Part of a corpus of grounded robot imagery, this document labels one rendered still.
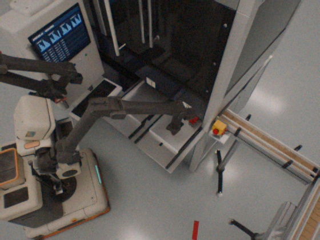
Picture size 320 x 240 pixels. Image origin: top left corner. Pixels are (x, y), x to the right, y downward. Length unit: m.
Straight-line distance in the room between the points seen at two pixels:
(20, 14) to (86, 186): 1.40
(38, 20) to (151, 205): 1.77
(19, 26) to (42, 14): 0.14
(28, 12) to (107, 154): 1.59
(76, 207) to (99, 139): 0.83
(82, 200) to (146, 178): 0.66
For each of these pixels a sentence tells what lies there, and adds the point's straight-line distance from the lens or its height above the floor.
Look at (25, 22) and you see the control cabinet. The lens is 1.54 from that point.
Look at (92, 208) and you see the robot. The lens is 2.19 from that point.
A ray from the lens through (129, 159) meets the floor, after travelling 2.56.
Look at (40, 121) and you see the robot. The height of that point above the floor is 1.35.
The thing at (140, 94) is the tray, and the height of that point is 0.88.
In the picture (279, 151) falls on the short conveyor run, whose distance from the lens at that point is 1.69.
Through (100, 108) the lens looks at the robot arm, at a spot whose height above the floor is 1.53.
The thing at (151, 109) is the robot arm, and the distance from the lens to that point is 1.14.
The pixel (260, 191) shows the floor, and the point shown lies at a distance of 2.62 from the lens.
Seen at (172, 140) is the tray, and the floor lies 0.88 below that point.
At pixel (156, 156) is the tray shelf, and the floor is 0.88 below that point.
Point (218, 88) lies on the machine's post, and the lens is 1.32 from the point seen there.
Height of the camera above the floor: 2.35
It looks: 59 degrees down
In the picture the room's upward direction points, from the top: straight up
